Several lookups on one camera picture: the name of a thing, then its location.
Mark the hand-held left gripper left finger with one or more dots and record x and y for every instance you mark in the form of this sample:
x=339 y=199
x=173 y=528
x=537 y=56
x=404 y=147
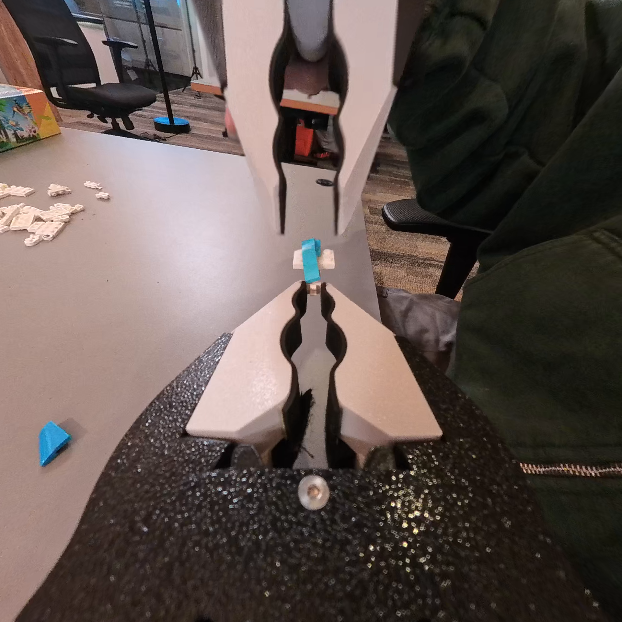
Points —
x=243 y=384

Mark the black office chair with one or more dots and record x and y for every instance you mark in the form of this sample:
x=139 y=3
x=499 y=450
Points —
x=97 y=92

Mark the colourful lego set box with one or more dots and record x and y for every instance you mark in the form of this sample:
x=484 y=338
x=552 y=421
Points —
x=24 y=119

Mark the white orange edged desk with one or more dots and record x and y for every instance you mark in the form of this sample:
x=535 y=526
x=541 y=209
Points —
x=308 y=101

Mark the wooden post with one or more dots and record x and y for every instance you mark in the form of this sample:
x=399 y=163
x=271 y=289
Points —
x=14 y=48

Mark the pile of white lego pieces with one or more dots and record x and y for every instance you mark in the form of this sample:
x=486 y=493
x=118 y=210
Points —
x=34 y=216

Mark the white and blue lego assembly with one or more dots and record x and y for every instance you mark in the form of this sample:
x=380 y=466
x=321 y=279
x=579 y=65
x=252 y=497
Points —
x=308 y=265

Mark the light stand with blue base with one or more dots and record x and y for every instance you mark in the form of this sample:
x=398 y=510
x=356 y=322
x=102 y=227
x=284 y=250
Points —
x=171 y=124

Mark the thin black tripod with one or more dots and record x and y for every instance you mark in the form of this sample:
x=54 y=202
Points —
x=195 y=73

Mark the grey trousers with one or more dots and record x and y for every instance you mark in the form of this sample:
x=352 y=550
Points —
x=418 y=320

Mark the blue lego slope piece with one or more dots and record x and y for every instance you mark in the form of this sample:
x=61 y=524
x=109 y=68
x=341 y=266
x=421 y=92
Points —
x=52 y=442

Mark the person in dark green jacket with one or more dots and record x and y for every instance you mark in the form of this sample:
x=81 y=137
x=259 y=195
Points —
x=544 y=340

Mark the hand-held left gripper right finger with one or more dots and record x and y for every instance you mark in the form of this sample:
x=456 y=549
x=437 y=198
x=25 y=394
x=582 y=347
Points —
x=384 y=384

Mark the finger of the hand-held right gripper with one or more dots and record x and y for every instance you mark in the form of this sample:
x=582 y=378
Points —
x=372 y=73
x=248 y=73

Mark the person's right hand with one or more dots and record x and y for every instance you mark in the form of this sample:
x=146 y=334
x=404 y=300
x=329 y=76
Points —
x=303 y=77

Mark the person's right forearm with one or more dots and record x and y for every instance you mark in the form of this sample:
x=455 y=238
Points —
x=452 y=73

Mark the orange bag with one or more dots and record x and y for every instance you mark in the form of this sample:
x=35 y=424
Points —
x=304 y=138

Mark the black chair armrest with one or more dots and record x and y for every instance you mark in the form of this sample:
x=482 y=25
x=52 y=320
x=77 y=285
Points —
x=422 y=216

